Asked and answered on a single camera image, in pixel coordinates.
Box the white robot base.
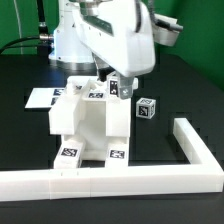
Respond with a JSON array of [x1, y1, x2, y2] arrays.
[[49, 0, 95, 71]]

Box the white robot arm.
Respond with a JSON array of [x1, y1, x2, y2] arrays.
[[69, 0, 183, 99]]

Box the white tagged cube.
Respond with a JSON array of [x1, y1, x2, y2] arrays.
[[136, 98, 156, 119], [108, 76, 118, 96]]

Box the white tag sheet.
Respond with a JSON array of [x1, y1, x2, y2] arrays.
[[25, 87, 64, 109]]

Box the white chair seat part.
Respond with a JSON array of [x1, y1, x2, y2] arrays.
[[61, 133, 131, 161]]

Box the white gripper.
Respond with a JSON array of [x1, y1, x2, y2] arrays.
[[71, 0, 155, 100]]

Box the white U-shaped frame fence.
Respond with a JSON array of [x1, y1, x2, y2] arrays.
[[0, 118, 224, 202]]

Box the black cable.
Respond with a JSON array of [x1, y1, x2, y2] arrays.
[[0, 34, 56, 56]]

